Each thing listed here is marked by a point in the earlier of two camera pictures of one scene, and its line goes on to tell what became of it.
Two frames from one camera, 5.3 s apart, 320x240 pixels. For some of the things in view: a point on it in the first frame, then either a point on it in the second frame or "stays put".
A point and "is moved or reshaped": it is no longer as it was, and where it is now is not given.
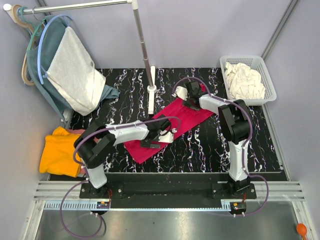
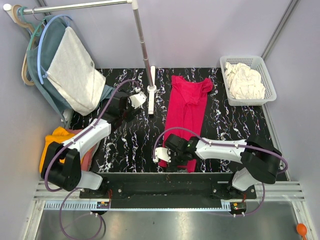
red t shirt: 189,117 is moved or reshaped
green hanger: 38,30 stays put
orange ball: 301,229 stays put
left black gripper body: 152,139 → 128,113
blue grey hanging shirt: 39,57 stays put
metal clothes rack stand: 26,10 stays put
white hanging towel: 73,77 stays put
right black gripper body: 191,99 → 172,157
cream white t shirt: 244,82 stays put
